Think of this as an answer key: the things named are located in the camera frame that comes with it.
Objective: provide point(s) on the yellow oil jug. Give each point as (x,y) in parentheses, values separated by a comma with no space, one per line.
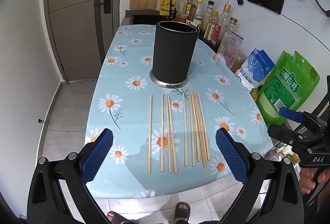
(164,3)

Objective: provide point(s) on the green sugar bag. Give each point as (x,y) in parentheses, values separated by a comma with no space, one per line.
(286,87)

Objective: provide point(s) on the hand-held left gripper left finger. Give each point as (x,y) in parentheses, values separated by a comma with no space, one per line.
(99,154)

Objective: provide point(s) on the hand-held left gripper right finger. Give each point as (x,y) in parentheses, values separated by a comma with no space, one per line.
(232,154)

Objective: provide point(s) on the grey door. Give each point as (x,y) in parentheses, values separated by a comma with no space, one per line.
(74,33)

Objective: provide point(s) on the black curved faucet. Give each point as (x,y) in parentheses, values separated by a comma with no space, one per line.
(171,5)

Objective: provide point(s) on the black cylindrical utensil holder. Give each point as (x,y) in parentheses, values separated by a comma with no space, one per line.
(172,59)

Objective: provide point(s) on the row of condiment bottles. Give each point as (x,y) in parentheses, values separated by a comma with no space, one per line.
(214,29)

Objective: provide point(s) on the glass jar with brown contents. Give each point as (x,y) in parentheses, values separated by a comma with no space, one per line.
(238,61)

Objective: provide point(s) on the clear plastic bag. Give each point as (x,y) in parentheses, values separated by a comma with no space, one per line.
(229,46)

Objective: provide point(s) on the group of wooden chopsticks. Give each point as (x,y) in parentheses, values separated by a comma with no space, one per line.
(162,136)

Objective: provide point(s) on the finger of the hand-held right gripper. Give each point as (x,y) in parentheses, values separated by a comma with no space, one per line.
(291,114)
(281,132)

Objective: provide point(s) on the person's left sandaled foot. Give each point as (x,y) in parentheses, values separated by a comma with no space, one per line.
(114,216)

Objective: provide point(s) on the person's right sandaled foot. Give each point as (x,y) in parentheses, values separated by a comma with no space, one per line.
(182,212)

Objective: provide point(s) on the yellow green packet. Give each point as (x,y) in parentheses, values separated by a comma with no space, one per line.
(254,94)

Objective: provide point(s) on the blue and white bag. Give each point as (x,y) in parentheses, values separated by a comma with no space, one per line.
(257,66)

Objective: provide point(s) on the person's right hand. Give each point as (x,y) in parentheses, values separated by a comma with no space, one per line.
(307,180)

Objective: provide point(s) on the person's sandaled foot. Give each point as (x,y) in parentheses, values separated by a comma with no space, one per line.
(114,216)
(182,212)

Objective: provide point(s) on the dark kitchen sink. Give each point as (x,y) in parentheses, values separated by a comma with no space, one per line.
(144,19)

